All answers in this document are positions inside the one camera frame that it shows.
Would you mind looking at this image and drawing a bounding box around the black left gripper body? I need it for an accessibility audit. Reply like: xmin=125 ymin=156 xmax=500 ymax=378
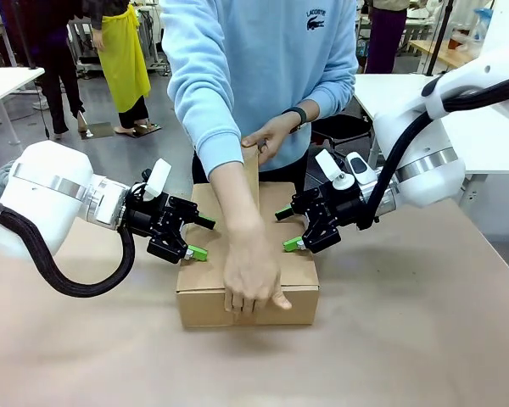
xmin=125 ymin=192 xmax=189 ymax=242

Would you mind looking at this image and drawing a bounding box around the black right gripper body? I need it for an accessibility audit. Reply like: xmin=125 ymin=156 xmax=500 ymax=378
xmin=312 ymin=185 xmax=369 ymax=229

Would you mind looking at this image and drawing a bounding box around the brown cardboard box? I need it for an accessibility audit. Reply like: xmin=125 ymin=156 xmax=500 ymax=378
xmin=175 ymin=181 xmax=322 ymax=330

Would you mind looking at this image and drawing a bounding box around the person's right forearm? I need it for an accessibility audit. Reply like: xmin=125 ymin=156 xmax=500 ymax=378
xmin=207 ymin=159 xmax=267 ymax=232

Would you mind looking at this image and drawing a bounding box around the person's left forearm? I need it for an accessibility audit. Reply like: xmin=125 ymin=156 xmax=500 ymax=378
xmin=295 ymin=97 xmax=323 ymax=125

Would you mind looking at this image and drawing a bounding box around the person's left hand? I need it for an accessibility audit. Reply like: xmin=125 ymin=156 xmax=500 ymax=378
xmin=240 ymin=114 xmax=303 ymax=165

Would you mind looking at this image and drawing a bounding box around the person's right hand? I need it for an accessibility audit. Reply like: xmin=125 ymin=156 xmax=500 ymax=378
xmin=221 ymin=219 xmax=294 ymax=318

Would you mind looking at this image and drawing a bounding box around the black office chair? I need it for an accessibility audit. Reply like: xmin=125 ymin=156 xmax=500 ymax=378
xmin=310 ymin=113 xmax=373 ymax=152

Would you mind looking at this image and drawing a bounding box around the dark green wristwatch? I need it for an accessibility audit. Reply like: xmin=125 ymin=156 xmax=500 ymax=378
xmin=281 ymin=106 xmax=309 ymax=127

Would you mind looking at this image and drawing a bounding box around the flat metal floor plate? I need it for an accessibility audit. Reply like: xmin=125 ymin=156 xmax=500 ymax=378
xmin=79 ymin=121 xmax=114 ymax=139

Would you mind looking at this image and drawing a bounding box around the person in blue sweater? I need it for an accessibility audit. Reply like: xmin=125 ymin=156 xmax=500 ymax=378
xmin=159 ymin=0 xmax=361 ymax=188

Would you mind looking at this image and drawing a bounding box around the bystander in yellow apron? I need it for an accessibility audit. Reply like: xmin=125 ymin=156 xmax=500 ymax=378
xmin=82 ymin=0 xmax=161 ymax=137

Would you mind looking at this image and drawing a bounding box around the bystander in purple trousers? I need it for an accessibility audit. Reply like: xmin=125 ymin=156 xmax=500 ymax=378
xmin=363 ymin=0 xmax=410 ymax=75

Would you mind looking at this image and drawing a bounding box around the wooden workbench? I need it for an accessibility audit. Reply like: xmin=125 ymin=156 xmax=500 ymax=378
xmin=408 ymin=37 xmax=467 ymax=71

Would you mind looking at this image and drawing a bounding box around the bystander in dark clothes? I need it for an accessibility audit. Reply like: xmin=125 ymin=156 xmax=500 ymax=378
xmin=2 ymin=0 xmax=87 ymax=141

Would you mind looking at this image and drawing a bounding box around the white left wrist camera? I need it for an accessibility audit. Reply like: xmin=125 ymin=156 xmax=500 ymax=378
xmin=145 ymin=158 xmax=173 ymax=201

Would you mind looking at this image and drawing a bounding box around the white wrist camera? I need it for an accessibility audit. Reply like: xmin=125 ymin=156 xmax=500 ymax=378
xmin=145 ymin=158 xmax=173 ymax=201
xmin=314 ymin=149 xmax=358 ymax=197

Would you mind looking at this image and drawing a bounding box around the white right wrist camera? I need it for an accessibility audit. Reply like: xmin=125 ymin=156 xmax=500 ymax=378
xmin=314 ymin=149 xmax=358 ymax=197

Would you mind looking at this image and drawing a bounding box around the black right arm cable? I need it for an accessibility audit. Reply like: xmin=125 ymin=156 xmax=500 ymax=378
xmin=355 ymin=71 xmax=509 ymax=232

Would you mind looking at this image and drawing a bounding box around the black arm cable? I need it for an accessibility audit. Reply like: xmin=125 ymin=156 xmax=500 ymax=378
xmin=0 ymin=197 xmax=137 ymax=298
xmin=355 ymin=71 xmax=509 ymax=232

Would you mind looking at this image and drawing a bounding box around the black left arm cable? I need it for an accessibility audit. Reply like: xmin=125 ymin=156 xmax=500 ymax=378
xmin=0 ymin=197 xmax=137 ymax=298

